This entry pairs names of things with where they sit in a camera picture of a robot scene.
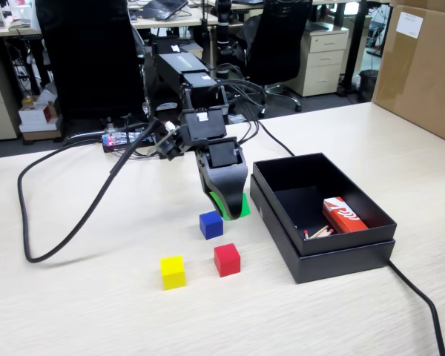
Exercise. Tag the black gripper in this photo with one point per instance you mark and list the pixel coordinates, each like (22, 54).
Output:
(204, 126)

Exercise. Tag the green cube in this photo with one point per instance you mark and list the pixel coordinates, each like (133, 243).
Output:
(246, 205)

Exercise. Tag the beige cabinet behind arm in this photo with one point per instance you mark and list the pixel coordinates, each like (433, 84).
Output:
(194, 47)

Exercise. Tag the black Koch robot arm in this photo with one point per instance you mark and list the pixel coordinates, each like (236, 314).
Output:
(185, 70)

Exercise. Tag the blue cube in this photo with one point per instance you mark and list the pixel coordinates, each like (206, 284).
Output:
(210, 227)

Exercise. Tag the red cube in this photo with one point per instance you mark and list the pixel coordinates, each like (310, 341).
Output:
(227, 261)

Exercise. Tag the yellow cube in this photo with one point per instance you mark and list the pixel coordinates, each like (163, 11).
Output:
(173, 274)

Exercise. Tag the black box tray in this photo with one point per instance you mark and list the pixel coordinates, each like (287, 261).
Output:
(304, 174)

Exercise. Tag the controller board with red light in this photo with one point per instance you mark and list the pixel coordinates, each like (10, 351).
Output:
(109, 141)

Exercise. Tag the red and white packet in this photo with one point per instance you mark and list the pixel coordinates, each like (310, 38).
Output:
(343, 217)

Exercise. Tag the black box lid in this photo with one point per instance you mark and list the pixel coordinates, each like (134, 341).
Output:
(337, 265)

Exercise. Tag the black pole with white tape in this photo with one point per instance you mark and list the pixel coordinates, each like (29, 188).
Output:
(222, 33)

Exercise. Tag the black mesh office chair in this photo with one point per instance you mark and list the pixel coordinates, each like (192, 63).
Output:
(278, 44)

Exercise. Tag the beige three drawer cabinet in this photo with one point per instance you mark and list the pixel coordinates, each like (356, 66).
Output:
(322, 63)

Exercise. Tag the black waste bin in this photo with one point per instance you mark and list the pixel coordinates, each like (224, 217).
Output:
(368, 85)

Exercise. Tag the large black office chair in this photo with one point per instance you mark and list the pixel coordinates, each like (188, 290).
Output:
(89, 55)

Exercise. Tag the black laptop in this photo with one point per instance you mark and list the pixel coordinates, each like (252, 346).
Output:
(159, 9)

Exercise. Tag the white cardboard box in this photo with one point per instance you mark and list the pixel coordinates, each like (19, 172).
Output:
(33, 115)

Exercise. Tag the large brown cardboard box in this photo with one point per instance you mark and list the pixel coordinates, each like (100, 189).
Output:
(419, 74)

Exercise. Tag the beige office desk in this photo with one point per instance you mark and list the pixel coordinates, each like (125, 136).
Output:
(18, 31)

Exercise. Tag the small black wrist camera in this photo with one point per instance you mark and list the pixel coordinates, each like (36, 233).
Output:
(168, 148)

